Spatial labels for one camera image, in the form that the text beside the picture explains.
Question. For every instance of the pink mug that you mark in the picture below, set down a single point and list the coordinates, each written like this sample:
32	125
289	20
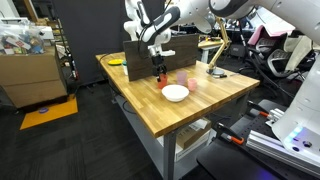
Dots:
192	84

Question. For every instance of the far black orange clamp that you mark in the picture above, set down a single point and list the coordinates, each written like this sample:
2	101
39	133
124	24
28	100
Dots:
257	107

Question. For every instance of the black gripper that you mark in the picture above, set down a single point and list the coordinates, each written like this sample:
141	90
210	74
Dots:
158	63

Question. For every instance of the near black orange clamp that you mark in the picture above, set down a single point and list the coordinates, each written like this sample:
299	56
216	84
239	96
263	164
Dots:
230	134

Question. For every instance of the large cardboard box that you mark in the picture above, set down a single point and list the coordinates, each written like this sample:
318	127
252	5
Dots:
31	79

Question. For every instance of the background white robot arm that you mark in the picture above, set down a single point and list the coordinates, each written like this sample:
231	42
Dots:
133	20

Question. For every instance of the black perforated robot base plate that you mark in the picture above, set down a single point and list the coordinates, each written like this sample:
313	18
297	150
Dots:
225	160

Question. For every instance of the pink grey office chair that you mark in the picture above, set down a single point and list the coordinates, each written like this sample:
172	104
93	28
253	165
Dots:
279	56

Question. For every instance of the grey wooden desk lamp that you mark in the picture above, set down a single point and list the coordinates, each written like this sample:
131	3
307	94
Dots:
212	67

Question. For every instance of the clear bag of items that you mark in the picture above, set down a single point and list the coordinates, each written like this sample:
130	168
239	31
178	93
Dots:
21	39

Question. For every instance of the white bowl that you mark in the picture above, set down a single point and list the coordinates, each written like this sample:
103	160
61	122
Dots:
175	93

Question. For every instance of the purple translucent cup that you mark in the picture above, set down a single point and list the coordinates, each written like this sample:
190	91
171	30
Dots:
181	77

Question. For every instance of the cardboard box under table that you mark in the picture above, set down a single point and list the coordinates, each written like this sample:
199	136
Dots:
191	133

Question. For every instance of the aluminium extrusion rail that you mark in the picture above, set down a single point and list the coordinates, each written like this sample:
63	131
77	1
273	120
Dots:
273	148

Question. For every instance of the orange floor mat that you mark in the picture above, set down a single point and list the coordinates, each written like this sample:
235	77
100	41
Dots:
50	113

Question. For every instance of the dark wooden board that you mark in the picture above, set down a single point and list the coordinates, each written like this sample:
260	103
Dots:
139	62

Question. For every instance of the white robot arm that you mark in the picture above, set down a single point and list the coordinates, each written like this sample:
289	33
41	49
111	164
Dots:
298	128

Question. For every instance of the yellow plate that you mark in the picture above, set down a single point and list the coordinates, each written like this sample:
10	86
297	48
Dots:
115	62

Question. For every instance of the black orange clamp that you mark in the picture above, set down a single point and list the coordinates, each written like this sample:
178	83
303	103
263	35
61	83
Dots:
230	134
257	107

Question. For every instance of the red plastic cup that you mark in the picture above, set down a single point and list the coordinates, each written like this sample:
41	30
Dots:
163	81

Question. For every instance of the wooden table with grey frame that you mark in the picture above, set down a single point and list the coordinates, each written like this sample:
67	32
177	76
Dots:
157	121

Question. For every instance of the white green-lidded container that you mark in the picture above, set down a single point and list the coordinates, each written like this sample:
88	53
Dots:
124	64

